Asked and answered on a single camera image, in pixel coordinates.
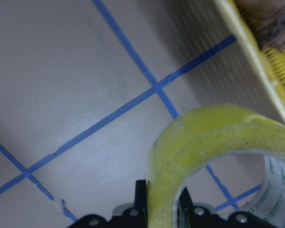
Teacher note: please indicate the yellow tape roll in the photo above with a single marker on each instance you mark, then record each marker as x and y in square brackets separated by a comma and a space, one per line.
[203, 135]

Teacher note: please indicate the yellow plastic basket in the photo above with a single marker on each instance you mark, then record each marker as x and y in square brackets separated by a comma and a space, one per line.
[268, 65]

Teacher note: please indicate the brown toy dinosaur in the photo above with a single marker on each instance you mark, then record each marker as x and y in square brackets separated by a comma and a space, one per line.
[269, 22]

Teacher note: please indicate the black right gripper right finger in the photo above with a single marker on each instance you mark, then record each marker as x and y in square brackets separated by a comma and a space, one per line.
[185, 204]

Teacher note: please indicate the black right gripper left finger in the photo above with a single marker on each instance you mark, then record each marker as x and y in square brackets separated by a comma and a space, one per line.
[140, 198]

